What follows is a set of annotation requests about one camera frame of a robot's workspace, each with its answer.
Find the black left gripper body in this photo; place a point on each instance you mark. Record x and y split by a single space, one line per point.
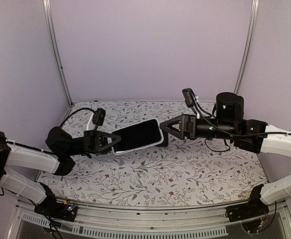
87 147

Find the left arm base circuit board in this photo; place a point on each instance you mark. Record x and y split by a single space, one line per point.
51 208

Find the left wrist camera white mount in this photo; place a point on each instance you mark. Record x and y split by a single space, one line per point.
96 119

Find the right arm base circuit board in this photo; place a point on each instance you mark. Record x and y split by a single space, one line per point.
254 207

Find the black smartphone with white edge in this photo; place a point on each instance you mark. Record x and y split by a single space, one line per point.
138 136

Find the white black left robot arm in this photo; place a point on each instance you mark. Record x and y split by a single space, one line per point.
57 160

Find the aluminium front rail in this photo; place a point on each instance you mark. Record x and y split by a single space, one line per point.
96 221

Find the floral patterned table mat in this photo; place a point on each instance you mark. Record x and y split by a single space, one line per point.
184 173

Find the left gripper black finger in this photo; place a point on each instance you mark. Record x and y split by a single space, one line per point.
103 152
105 140

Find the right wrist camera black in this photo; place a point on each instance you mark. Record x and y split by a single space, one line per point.
191 101

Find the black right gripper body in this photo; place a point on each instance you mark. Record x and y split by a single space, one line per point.
208 133

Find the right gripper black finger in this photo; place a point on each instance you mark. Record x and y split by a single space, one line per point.
178 134
174 125

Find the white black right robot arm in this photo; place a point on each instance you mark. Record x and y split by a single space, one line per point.
226 122

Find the left aluminium frame post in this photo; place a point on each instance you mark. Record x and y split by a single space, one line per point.
54 44

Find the right aluminium frame post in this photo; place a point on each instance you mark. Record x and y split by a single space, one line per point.
248 45

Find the aluminium frame post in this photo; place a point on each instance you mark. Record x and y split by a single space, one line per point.
248 45
54 44

